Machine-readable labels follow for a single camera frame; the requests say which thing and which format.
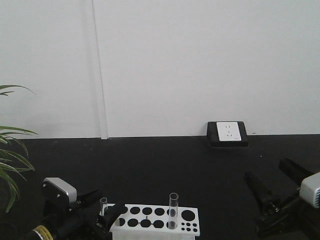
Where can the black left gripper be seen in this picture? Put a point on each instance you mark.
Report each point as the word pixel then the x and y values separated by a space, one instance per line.
pixel 86 220

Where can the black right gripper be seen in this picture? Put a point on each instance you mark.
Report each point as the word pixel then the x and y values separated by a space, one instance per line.
pixel 280 215

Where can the thin glass test tube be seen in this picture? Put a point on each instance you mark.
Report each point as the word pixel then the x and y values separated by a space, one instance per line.
pixel 103 205

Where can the wide glass test tube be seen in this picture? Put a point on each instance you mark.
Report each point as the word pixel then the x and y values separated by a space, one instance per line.
pixel 173 211

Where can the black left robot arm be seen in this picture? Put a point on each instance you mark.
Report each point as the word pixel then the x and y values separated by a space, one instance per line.
pixel 37 231

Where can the white test tube rack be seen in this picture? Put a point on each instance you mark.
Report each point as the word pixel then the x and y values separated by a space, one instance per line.
pixel 151 222

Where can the green potted plant leaves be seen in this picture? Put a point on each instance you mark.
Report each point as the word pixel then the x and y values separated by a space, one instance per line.
pixel 11 161

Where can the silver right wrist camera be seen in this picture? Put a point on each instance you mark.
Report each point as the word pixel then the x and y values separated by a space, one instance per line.
pixel 310 190

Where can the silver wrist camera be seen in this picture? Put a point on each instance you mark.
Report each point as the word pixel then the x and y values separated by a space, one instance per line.
pixel 310 190
pixel 59 192

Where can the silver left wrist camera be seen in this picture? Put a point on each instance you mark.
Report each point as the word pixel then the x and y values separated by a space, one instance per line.
pixel 59 192

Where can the white wall power socket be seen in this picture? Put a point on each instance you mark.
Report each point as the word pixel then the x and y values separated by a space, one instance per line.
pixel 227 134

